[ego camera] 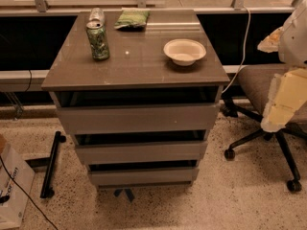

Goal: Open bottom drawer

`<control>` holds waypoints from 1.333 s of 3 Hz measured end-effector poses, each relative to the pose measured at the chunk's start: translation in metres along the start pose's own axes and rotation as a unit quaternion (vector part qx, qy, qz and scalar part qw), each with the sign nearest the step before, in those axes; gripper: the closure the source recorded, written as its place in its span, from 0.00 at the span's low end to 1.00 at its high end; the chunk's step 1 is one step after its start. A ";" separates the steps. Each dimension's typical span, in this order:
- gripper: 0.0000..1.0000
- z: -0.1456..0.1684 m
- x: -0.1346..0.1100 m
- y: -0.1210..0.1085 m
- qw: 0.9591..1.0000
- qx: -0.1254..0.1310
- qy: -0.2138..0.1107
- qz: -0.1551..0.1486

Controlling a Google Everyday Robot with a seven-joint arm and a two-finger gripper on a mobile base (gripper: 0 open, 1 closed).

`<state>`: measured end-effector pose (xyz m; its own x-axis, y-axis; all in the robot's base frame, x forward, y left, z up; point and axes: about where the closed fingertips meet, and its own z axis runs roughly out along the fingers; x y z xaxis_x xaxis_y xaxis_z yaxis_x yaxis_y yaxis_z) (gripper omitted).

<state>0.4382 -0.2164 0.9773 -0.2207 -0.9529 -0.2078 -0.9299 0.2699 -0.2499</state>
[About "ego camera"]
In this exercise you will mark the grey bottom drawer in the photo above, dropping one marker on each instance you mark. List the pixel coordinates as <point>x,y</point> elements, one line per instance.
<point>143,177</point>

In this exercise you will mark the grey office chair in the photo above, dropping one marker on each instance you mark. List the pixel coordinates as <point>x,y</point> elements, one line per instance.
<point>255,81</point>

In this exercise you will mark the grey top drawer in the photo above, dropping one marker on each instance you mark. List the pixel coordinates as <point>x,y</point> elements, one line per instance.
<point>138,118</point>

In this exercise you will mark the white cardboard box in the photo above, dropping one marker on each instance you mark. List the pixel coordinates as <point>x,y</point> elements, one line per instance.
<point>14,181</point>

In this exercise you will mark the grey middle drawer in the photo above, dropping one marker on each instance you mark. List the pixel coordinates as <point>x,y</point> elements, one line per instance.
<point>141,152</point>

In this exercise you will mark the white paper bowl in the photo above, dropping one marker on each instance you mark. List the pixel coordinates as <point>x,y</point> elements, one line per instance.
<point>184,52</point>

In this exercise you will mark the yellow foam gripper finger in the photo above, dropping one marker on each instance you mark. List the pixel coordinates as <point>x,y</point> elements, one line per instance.
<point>287,94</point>
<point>270,43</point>

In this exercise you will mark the green snack bag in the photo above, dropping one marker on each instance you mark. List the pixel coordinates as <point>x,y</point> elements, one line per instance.
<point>132,19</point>

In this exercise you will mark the grey drawer cabinet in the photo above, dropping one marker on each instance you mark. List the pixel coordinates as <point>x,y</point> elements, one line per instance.
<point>137,72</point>

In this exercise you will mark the black metal bar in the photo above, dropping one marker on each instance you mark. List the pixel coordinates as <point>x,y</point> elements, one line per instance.
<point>47,190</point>

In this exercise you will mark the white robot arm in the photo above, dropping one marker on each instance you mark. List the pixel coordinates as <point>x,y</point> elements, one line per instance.
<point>293,41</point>

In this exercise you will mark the grey drawer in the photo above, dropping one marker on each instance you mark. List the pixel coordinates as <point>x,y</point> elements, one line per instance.
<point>138,118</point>
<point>143,177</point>
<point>141,152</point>

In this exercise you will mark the green soda can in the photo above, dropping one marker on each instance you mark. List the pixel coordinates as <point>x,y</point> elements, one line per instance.
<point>96,33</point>

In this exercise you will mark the blue tape cross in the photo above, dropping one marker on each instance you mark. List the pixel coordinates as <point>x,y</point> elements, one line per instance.
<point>128,192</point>

